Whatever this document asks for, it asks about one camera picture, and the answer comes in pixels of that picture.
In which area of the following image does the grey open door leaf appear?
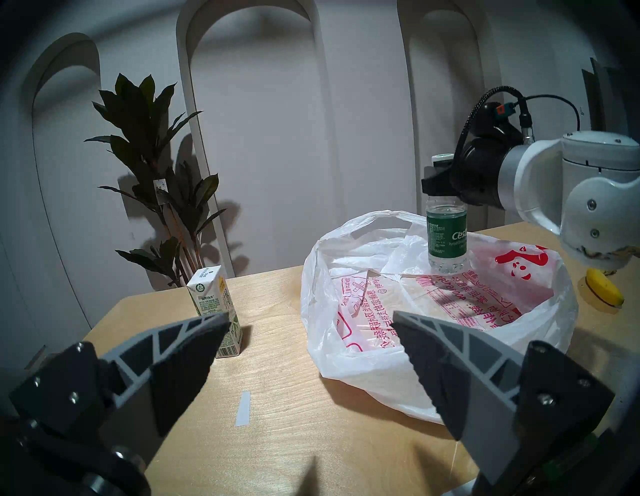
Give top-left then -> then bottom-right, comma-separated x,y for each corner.
581,57 -> 621,136

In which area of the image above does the white red-printed plastic bag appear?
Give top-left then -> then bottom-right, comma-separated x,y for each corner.
300,210 -> 579,425

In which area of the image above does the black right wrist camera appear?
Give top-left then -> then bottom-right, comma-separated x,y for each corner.
470,102 -> 523,146

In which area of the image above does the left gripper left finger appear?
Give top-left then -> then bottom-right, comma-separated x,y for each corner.
9,312 -> 231,468

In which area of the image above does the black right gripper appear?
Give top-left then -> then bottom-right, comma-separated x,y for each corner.
422,140 -> 508,208

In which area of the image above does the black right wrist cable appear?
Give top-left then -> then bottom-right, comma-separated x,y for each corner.
450,86 -> 582,193

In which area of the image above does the green white milk carton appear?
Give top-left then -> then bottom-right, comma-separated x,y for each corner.
186,265 -> 243,359

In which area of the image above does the green-label water bottle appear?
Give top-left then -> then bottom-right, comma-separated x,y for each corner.
426,154 -> 469,275

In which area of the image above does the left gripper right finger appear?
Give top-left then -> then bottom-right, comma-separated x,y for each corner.
390,310 -> 615,487

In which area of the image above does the yellow banana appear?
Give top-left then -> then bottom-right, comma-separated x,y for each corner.
585,267 -> 625,307

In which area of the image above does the tall dark-leaved potted plant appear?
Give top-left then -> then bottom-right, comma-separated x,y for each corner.
84,73 -> 227,288

